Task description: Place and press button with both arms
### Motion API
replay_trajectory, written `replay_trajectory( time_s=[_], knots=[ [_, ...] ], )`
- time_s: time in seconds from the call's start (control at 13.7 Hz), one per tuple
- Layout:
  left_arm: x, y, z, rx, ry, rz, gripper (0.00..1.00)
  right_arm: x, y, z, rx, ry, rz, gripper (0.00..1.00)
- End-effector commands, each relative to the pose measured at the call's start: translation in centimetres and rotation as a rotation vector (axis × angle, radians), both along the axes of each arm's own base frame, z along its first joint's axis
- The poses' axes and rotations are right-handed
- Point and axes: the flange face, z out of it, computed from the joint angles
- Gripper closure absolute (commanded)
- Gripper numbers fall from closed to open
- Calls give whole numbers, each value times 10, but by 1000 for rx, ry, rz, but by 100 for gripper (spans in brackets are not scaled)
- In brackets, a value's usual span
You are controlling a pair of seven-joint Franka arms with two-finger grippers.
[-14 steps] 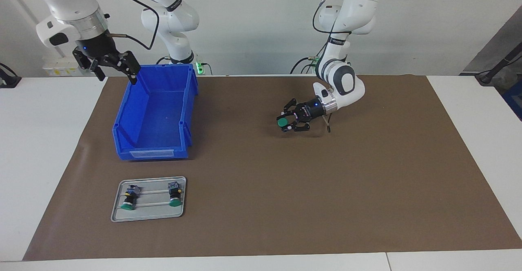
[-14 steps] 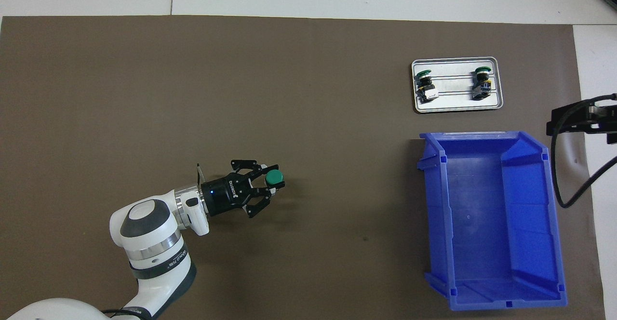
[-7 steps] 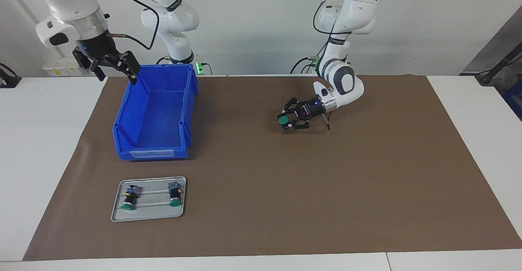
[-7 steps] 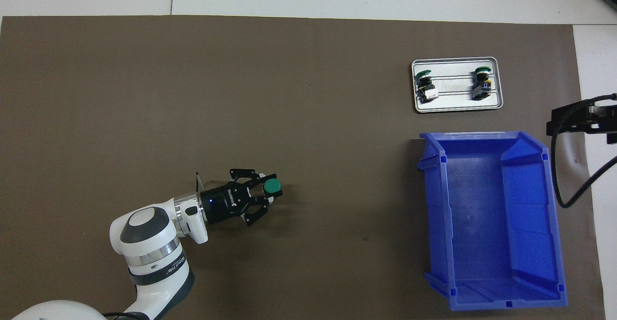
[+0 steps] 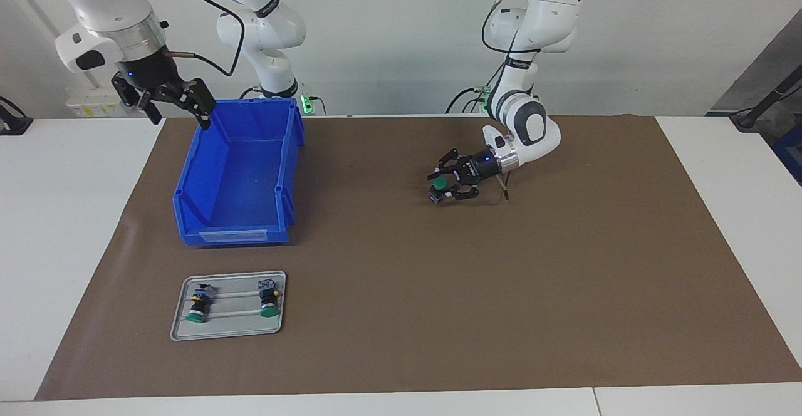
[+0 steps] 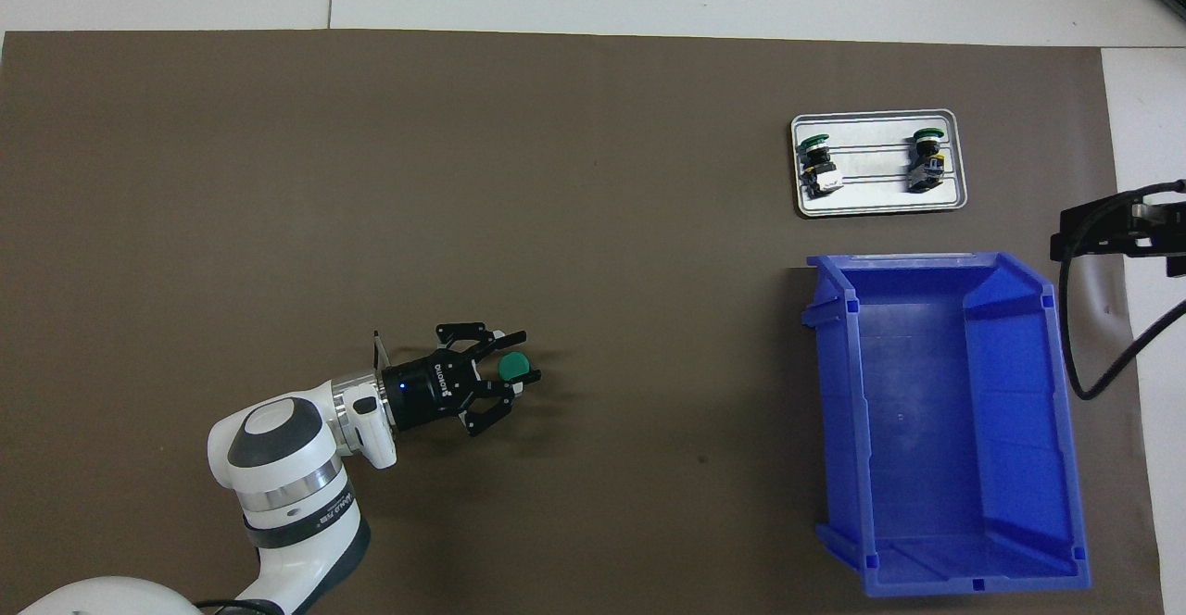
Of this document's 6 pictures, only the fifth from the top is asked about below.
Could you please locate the green mushroom push button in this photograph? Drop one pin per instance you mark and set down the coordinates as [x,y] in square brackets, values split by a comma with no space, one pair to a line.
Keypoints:
[199,306]
[441,183]
[269,300]

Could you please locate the grey metal tray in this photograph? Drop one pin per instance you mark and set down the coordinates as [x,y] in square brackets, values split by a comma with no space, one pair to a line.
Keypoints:
[235,316]

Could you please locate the black table clamp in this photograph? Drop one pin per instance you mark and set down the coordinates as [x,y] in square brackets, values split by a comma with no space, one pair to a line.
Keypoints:
[12,124]

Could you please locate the blue plastic storage bin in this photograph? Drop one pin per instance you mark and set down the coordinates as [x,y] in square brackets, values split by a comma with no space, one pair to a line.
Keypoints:
[238,178]

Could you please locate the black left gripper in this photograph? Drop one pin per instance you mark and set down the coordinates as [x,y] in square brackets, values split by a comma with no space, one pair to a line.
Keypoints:
[479,166]

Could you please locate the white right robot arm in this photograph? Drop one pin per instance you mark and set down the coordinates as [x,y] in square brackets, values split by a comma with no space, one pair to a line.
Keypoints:
[106,2]

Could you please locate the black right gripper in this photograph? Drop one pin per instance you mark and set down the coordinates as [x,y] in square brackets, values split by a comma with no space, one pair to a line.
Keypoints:
[150,71]

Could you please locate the blue crate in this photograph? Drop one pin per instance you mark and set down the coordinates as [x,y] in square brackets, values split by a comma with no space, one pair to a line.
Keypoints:
[792,153]

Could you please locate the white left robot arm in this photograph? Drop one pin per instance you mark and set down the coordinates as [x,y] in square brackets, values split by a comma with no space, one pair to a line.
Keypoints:
[551,2]

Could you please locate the white wall socket box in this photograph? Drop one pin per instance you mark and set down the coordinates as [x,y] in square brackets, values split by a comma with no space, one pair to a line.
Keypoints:
[88,110]

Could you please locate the brown table mat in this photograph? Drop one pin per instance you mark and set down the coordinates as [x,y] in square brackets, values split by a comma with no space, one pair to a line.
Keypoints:
[438,291]

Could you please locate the black stand pole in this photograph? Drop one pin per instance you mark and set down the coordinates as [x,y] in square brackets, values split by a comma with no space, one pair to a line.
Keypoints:
[745,120]

